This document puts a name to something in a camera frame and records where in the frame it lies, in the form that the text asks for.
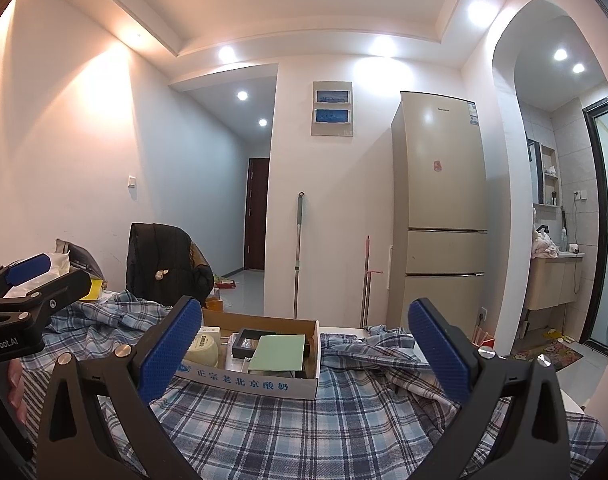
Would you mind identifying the yellow bag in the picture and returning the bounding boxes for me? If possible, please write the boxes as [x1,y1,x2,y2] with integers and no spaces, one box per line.
[78,277,104,301]

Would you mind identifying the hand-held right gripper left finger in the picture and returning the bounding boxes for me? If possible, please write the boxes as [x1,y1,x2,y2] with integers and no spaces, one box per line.
[36,296,203,480]

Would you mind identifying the shallow cardboard box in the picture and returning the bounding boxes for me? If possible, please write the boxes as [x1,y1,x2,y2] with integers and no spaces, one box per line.
[176,307,322,401]

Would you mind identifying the black gift box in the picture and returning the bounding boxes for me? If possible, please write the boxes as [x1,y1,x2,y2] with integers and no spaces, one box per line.
[231,328,312,361]

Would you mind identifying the grey cloth bag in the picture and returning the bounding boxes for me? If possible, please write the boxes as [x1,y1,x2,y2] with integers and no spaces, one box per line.
[55,239,104,281]

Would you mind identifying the blue plaid cloth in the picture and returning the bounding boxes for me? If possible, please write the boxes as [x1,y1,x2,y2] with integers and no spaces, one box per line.
[21,290,607,480]

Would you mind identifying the recessed ceiling spotlights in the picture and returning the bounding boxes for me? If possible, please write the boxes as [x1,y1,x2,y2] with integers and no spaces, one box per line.
[116,0,587,131]

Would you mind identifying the beige refrigerator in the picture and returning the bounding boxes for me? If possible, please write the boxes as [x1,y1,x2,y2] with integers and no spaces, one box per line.
[390,91,489,333]

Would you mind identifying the beige sink cabinet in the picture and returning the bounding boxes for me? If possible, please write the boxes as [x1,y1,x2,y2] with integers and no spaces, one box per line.
[526,252,582,311]

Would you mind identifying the black jacket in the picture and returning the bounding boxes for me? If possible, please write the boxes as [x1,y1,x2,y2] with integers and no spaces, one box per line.
[126,223,215,308]

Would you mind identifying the small paper box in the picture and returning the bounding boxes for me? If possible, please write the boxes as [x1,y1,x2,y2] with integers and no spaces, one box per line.
[250,335,307,373]

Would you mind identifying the person's left hand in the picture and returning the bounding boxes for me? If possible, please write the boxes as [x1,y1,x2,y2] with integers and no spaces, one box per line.
[6,359,28,425]

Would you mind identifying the wall electrical panel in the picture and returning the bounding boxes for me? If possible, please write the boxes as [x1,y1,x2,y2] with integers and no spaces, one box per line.
[311,81,355,137]

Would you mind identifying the dark brown door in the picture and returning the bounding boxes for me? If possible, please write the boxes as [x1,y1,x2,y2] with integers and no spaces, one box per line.
[244,157,271,272]

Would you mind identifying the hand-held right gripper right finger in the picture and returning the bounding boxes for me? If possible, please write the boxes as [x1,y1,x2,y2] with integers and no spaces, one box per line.
[408,298,572,480]

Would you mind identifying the wall niche shelf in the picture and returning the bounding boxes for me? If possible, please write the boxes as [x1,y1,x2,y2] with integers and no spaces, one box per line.
[541,144,561,206]

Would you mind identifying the pink-handled broom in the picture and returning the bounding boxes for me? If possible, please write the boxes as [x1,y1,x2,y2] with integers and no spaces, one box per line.
[360,234,385,328]

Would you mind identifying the white plastic bag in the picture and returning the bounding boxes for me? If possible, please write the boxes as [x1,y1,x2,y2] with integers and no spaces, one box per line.
[4,252,72,301]

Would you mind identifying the patterned floor mat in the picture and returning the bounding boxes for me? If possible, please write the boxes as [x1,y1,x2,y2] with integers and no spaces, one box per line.
[509,342,584,373]

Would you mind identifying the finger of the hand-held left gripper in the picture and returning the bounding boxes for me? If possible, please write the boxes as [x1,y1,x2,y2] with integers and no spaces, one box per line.
[0,268,92,333]
[0,254,52,302]

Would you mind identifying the brown garment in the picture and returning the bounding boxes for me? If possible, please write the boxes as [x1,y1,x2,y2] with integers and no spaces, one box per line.
[186,242,209,271]

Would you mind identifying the round cream-lidded jar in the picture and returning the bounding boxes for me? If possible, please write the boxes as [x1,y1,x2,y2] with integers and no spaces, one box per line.
[185,332,222,368]

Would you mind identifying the pile of towels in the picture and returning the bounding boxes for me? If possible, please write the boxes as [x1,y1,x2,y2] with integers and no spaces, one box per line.
[531,232,560,259]

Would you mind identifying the grey-handled mop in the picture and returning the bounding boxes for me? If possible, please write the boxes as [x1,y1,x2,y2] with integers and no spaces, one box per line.
[293,191,305,320]

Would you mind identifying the bathroom mirror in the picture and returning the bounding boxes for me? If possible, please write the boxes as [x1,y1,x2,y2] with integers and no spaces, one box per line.
[526,137,544,205]

